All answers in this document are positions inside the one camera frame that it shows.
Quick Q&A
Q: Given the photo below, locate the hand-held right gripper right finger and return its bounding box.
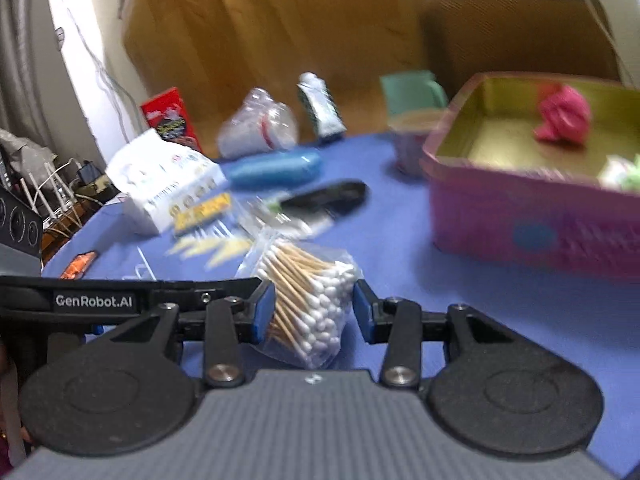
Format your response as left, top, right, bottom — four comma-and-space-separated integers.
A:
352, 278, 568, 389

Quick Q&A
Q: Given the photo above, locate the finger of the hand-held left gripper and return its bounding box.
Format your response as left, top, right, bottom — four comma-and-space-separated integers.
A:
150, 280, 262, 314

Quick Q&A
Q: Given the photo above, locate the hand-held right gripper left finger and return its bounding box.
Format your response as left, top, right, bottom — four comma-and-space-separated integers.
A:
89, 279, 277, 389

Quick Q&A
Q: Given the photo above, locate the bag of cotton swabs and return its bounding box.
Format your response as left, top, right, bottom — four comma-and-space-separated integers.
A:
235, 241, 362, 371

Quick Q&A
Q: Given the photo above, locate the white green soft item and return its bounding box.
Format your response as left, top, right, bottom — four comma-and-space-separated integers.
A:
597, 154, 640, 192

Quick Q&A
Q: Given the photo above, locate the orange small sachet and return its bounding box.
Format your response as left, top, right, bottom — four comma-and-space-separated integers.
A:
60, 251, 97, 280

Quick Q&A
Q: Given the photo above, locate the yellow sachet strip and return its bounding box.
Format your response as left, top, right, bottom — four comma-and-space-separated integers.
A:
172, 193, 233, 235

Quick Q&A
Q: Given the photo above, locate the clear wrapped packet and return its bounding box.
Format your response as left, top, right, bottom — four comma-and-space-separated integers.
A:
239, 199, 337, 242

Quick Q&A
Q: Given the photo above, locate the black device with dials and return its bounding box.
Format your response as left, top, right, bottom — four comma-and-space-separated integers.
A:
0, 187, 45, 277

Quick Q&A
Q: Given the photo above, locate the blue tablecloth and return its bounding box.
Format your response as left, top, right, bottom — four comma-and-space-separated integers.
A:
42, 132, 640, 480

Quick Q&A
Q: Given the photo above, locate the white antenna router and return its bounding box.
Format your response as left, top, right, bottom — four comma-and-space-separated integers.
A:
27, 159, 86, 231

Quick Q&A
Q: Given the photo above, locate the white printed packet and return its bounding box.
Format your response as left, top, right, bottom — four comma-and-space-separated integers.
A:
106, 129, 226, 237

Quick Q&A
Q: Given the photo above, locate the black flat pouch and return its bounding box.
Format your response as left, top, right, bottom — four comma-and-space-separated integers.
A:
280, 180, 368, 216

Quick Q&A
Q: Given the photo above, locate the blue oblong case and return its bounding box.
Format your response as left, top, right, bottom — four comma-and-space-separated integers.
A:
224, 149, 323, 189

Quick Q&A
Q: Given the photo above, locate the clear plastic bag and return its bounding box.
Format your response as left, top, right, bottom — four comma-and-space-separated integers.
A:
217, 88, 300, 159

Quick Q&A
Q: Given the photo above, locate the red printed box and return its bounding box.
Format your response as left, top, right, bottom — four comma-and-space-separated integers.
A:
140, 87, 203, 153

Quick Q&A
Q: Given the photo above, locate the pink tin box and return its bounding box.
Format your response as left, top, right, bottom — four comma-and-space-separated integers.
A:
419, 72, 640, 281

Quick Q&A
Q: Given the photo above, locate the white green tube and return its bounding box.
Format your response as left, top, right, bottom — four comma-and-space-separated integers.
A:
297, 72, 347, 141

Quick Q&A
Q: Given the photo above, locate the teal plastic cup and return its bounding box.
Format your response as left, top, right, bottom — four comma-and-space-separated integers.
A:
380, 71, 449, 117

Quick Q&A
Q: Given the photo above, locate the grey curtain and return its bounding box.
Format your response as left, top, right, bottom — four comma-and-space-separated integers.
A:
0, 0, 108, 171

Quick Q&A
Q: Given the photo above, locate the brown cardboard sheet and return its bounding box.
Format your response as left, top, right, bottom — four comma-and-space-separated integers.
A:
122, 0, 446, 158

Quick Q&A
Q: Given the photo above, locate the pink crumpled cloth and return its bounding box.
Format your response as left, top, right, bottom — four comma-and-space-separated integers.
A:
533, 84, 592, 147

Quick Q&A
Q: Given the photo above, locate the brown woven chair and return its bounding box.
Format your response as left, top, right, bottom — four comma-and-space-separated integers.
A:
420, 0, 623, 106

